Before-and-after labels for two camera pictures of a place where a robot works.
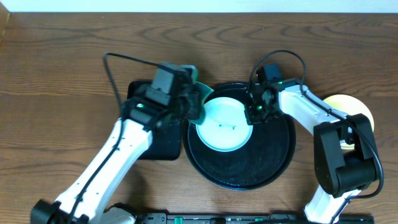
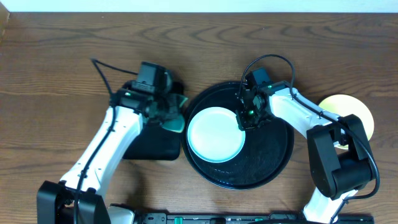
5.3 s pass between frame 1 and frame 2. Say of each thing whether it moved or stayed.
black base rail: stayed
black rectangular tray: stayed
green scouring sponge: moved
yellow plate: stayed
